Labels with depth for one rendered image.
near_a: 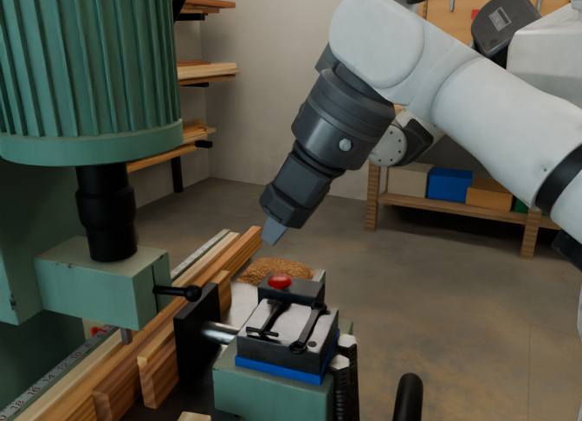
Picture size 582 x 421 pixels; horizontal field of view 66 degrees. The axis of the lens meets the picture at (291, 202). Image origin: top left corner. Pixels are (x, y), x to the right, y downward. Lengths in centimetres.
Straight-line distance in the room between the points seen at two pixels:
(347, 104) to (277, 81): 362
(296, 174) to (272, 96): 363
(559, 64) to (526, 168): 35
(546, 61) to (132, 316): 60
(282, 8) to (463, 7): 141
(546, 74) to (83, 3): 54
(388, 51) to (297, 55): 356
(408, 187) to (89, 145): 300
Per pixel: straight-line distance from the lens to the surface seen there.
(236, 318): 72
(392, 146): 84
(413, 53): 38
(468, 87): 37
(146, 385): 58
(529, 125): 34
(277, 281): 56
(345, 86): 44
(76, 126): 43
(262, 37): 409
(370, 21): 41
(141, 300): 53
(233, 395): 55
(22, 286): 59
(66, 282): 57
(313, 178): 46
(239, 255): 85
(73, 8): 43
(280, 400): 53
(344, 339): 56
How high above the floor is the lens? 130
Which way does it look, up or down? 20 degrees down
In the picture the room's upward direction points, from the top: straight up
